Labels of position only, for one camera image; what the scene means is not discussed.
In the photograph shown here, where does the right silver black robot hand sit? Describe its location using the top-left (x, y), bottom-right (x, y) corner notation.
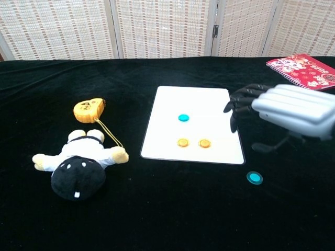
top-left (223, 83), bottom-right (335, 153)

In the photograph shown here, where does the white magnetic board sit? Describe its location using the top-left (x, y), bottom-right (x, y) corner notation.
top-left (140, 85), bottom-right (246, 166)

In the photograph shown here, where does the red spiral notebook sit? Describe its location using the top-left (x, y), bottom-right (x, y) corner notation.
top-left (265, 53), bottom-right (335, 92)

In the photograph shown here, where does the woven folding screen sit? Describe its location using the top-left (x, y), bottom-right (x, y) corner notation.
top-left (0, 0), bottom-right (335, 61)

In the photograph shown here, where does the black velvet tablecloth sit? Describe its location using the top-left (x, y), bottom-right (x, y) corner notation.
top-left (0, 56), bottom-right (335, 251)

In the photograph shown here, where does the plush doll with black head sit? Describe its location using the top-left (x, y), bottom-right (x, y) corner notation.
top-left (31, 129), bottom-right (130, 201)

